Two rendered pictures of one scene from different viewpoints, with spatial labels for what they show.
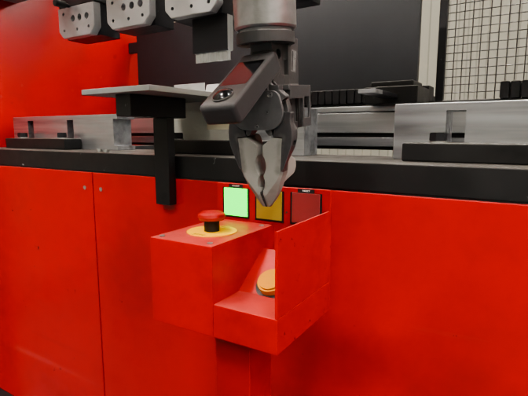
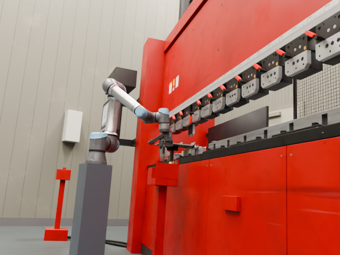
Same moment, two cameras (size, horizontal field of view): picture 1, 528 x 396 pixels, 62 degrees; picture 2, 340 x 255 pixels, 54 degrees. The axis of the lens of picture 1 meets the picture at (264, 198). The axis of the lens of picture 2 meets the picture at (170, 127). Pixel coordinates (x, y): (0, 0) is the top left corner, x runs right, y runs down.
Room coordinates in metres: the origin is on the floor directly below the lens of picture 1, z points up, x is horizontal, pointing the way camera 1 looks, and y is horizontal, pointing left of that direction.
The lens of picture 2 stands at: (-1.15, -1.52, 0.62)
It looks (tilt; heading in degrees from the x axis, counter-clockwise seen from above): 11 degrees up; 41
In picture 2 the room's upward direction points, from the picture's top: 4 degrees clockwise
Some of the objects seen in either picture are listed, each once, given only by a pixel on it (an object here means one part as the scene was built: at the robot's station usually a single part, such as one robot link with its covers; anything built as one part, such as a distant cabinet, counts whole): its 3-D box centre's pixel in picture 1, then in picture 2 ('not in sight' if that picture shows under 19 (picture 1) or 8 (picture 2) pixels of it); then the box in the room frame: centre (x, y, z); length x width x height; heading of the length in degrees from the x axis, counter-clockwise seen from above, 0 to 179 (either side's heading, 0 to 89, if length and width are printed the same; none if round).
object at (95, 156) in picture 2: not in sight; (96, 157); (0.29, 0.37, 0.82); 0.15 x 0.15 x 0.10
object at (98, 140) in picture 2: not in sight; (98, 140); (0.30, 0.38, 0.94); 0.13 x 0.12 x 0.14; 18
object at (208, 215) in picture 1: (211, 223); not in sight; (0.62, 0.08, 0.79); 0.04 x 0.04 x 0.04
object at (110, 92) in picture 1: (166, 95); (173, 144); (0.91, 0.20, 1.00); 0.26 x 0.18 x 0.01; 148
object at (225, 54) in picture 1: (212, 39); (191, 131); (1.03, 0.12, 1.13); 0.10 x 0.02 x 0.10; 58
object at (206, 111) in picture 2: not in sight; (210, 105); (0.83, -0.20, 1.26); 0.15 x 0.09 x 0.17; 58
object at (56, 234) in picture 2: not in sight; (59, 202); (1.09, 2.03, 0.42); 0.25 x 0.20 x 0.83; 148
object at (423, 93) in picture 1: (386, 91); not in sight; (0.98, -0.27, 1.01); 0.26 x 0.12 x 0.05; 148
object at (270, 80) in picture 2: not in sight; (276, 71); (0.40, -0.87, 1.26); 0.15 x 0.09 x 0.17; 58
